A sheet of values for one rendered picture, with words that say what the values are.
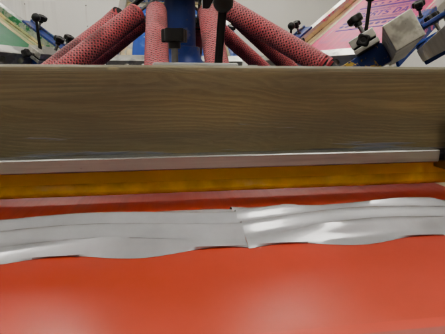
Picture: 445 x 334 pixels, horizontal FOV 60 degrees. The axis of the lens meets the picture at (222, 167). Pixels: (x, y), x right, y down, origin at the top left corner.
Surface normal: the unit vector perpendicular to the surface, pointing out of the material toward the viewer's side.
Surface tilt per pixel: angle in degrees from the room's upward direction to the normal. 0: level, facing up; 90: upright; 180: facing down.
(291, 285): 0
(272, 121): 90
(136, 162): 90
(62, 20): 90
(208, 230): 33
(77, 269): 0
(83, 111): 90
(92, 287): 0
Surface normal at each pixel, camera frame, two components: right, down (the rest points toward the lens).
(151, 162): 0.14, 0.21
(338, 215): 0.15, -0.70
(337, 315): 0.00, -0.98
